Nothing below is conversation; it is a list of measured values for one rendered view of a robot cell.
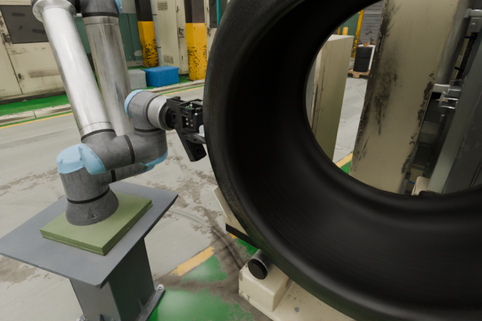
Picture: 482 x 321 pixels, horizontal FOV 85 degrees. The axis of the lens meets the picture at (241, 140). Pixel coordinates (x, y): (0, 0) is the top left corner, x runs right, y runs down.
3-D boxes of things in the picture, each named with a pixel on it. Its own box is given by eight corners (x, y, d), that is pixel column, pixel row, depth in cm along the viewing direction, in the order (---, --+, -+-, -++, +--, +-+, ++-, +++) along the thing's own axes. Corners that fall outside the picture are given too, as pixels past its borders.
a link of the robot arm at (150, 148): (127, 160, 84) (120, 123, 79) (162, 150, 91) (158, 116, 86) (138, 173, 78) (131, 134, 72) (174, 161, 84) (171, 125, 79)
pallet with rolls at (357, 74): (354, 68, 732) (360, 39, 699) (386, 72, 686) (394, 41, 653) (338, 75, 649) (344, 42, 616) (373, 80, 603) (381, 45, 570)
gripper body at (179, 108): (191, 110, 60) (158, 100, 66) (194, 144, 63) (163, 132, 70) (214, 102, 65) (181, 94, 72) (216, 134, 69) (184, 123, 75)
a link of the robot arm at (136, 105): (150, 115, 86) (147, 85, 82) (176, 125, 79) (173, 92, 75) (124, 123, 79) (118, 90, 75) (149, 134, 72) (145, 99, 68)
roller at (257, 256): (322, 178, 77) (333, 190, 76) (312, 185, 80) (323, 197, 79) (253, 258, 51) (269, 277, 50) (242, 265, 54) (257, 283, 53)
